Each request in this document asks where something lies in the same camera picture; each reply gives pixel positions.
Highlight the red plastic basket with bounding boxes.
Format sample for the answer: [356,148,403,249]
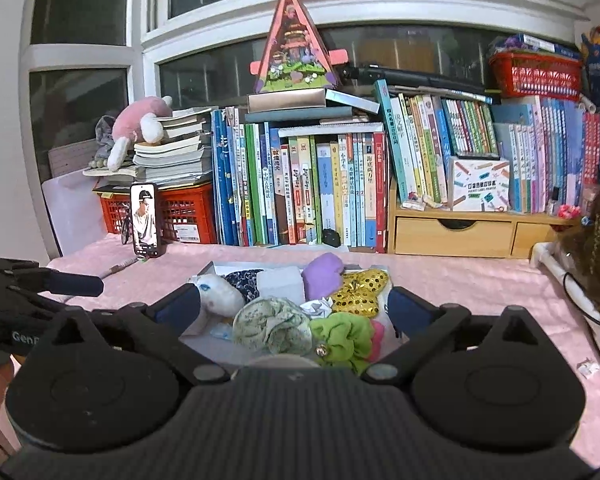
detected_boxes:
[489,50,583,102]

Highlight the black cable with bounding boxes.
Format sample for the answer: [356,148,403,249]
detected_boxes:
[562,270,600,391]

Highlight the dark teal flat book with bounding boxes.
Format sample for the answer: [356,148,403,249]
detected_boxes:
[244,106,353,123]

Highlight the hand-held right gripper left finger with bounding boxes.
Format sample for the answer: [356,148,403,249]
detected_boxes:
[45,282,231,386]

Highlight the stack of flat paperback books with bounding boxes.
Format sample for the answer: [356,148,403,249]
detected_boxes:
[132,107,215,186]

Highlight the grey phone cable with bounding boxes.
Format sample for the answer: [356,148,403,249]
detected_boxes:
[99,256,142,278]

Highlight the light green floral scrunchie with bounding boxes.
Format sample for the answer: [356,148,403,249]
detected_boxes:
[231,296,315,358]

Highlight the bright green scrunchie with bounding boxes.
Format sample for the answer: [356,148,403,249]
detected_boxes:
[308,311,377,376]

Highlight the pink tablecloth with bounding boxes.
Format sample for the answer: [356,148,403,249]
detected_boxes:
[10,232,600,466]

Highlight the small plastic packets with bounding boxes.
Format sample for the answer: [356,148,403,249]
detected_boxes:
[401,191,451,211]

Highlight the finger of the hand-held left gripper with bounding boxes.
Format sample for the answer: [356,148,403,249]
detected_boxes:
[0,256,104,297]

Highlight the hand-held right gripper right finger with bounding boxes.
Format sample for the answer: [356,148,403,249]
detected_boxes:
[361,286,556,386]

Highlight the gold sequin bow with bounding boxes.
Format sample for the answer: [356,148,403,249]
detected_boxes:
[327,269,388,318]

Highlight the smartphone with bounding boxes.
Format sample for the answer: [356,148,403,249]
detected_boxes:
[130,182,163,259]

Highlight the white pipe frame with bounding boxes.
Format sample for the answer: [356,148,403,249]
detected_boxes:
[530,241,600,346]

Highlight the pink triangular toy house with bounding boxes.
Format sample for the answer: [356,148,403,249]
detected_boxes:
[250,0,348,95]

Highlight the pink white plush toy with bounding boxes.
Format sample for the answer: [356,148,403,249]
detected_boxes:
[106,96,173,172]

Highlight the white flat book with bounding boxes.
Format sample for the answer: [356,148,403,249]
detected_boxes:
[325,89,381,115]

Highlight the long black device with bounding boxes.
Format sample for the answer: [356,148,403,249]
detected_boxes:
[342,62,501,103]

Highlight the black phone stand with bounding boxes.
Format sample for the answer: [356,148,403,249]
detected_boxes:
[119,204,135,247]

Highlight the purple plush toy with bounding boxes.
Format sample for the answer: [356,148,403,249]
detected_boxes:
[301,252,346,303]

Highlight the red plastic crate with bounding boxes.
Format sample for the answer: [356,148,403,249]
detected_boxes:
[99,182,217,245]

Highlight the dark blue floral cloth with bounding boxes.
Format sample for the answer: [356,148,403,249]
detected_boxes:
[222,269,266,306]

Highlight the grey plush toy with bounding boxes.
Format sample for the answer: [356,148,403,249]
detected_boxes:
[94,115,118,170]

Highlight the pink soft pad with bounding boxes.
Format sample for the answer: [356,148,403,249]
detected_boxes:
[367,320,387,363]

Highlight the beige flat book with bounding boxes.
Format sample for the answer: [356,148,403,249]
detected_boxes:
[247,89,327,113]

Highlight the white pencil print box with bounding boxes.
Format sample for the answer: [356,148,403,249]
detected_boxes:
[447,156,512,212]

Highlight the white cardboard box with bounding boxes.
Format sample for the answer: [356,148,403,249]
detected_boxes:
[180,260,411,361]

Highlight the wooden drawer organizer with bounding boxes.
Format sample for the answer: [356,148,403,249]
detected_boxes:
[387,175,576,260]

